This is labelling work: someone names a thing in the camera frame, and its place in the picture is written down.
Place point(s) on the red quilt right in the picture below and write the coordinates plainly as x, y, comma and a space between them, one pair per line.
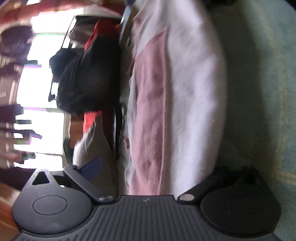
103, 27

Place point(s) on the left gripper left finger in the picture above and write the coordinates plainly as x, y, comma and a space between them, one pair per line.
53, 203

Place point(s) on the clothes rack with garments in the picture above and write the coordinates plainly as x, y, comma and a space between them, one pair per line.
79, 30

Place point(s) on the blue white book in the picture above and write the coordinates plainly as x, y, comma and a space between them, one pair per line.
123, 24

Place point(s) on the pink and white sweater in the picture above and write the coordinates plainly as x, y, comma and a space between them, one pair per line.
174, 100

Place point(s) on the grey green pillow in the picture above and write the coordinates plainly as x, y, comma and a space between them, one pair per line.
93, 154

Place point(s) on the black backpack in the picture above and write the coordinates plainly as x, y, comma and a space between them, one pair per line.
91, 81

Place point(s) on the green plaid bed blanket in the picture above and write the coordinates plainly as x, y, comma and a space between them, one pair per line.
258, 38

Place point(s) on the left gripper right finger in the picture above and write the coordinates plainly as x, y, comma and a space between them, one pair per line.
237, 203

